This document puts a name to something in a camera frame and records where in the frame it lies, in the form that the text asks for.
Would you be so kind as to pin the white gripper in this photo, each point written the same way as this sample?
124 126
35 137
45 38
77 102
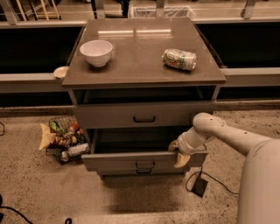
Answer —
183 144

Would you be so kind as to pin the grey drawer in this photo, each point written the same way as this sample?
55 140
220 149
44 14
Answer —
149 171
136 148
129 115

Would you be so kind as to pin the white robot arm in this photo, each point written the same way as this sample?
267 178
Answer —
259 195

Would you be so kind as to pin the grey top drawer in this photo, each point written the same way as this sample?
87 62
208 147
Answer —
129 115

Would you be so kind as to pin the grey bottom drawer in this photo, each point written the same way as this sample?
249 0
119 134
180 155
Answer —
149 171

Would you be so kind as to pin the grey drawer cabinet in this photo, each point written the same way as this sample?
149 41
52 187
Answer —
136 72

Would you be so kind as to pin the black floor power box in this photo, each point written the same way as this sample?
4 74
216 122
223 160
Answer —
199 186

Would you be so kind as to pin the crushed soda can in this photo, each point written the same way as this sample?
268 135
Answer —
179 59

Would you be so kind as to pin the clear plastic water bottle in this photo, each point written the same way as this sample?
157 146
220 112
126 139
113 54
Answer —
74 151

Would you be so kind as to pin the red capped can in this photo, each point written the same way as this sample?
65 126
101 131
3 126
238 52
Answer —
73 128

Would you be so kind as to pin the white bowl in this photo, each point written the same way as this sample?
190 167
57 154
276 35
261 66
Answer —
97 52

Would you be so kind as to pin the green snack bag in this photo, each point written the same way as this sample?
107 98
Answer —
55 127

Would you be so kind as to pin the yellow chip bag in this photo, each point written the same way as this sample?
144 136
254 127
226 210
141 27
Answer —
47 137

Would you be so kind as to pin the clear plastic bin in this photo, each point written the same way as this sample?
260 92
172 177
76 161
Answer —
166 12

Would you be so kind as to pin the small round white disc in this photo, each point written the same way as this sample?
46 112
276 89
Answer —
60 72

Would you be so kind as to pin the black wire basket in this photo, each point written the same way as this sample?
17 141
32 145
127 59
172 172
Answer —
67 140

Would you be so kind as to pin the wooden chair frame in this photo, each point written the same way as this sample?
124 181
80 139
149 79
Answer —
37 10

